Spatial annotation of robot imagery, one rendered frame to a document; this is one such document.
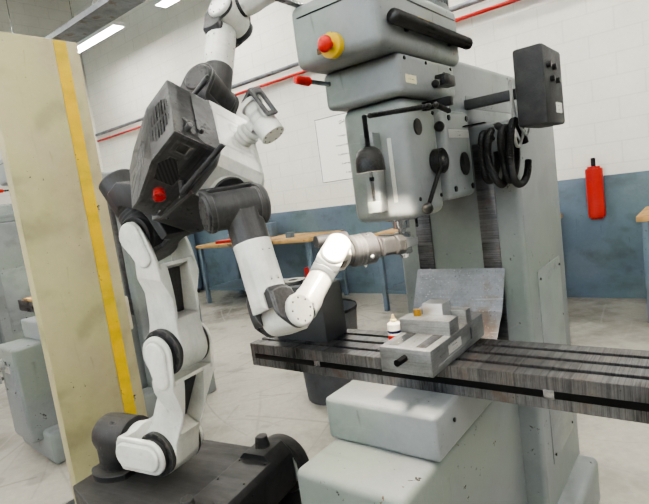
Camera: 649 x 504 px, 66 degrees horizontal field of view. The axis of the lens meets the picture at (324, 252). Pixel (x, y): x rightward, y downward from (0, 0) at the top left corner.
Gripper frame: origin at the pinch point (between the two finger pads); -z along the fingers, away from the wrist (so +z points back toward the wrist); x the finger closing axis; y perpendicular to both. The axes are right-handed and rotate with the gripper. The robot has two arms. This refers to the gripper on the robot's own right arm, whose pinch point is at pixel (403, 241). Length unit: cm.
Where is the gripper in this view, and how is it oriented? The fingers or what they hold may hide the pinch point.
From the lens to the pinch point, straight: 147.5
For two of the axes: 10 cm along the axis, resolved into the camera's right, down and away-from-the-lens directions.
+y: 1.2, 9.9, 1.1
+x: -4.6, -0.4, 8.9
